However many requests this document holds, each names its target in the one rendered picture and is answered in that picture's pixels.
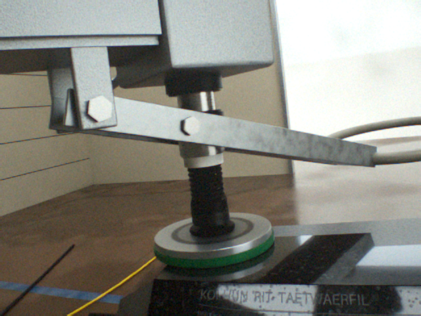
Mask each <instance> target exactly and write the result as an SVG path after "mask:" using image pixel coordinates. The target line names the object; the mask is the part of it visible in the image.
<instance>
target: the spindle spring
mask: <svg viewBox="0 0 421 316"><path fill-rule="evenodd" d="M221 164H222V163H221ZM221 164H217V165H212V166H207V167H203V168H198V169H188V170H187V171H188V172H189V174H188V176H189V177H190V178H189V181H190V183H189V185H190V186H191V188H190V191H191V192H192V193H191V196H192V198H191V200H192V201H195V202H204V201H211V200H214V199H218V198H221V197H222V196H224V195H225V191H224V189H225V187H224V181H223V179H224V178H223V176H222V175H223V172H222V167H221ZM213 169H216V170H213ZM210 170H213V171H210ZM204 171H209V172H204ZM195 172H202V173H196V174H195ZM212 174H215V175H212ZM208 175H212V176H208ZM200 176H208V177H203V178H196V177H200ZM216 178H217V179H216ZM214 179H216V180H214ZM208 180H213V181H209V182H204V181H208ZM196 182H202V183H196ZM216 183H218V184H216ZM212 184H215V185H213V186H210V187H207V188H199V187H200V186H203V187H205V186H209V185H212ZM218 188H219V189H218ZM215 189H217V190H215ZM211 190H215V191H212V192H207V191H211ZM197 192H207V193H200V194H198V193H197ZM215 194H217V195H215ZM212 195H215V196H212ZM205 196H211V197H205ZM198 197H202V198H198Z"/></svg>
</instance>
